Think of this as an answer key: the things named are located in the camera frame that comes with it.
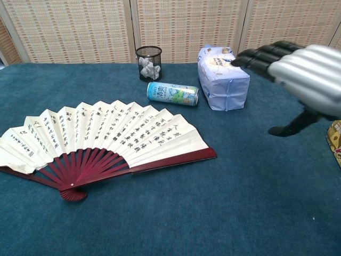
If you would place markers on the woven bamboo screen panel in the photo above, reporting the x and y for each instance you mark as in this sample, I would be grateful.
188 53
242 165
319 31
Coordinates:
287 21
8 45
336 40
186 24
72 29

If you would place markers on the yellow printed box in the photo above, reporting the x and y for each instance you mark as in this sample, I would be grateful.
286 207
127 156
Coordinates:
335 141

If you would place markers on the pale blue tissue pack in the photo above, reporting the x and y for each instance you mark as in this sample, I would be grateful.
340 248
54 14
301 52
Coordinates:
223 85

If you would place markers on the red ribbed paper folding fan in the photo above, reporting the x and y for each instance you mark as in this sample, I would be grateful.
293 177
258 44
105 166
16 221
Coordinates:
120 128

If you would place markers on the light blue drink can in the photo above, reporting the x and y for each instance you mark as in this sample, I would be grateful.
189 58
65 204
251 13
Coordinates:
170 93

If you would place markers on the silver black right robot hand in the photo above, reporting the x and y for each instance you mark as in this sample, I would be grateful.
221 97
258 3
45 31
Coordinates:
309 74

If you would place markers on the black mesh pen holder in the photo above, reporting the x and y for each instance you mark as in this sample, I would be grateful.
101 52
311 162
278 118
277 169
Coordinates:
149 52

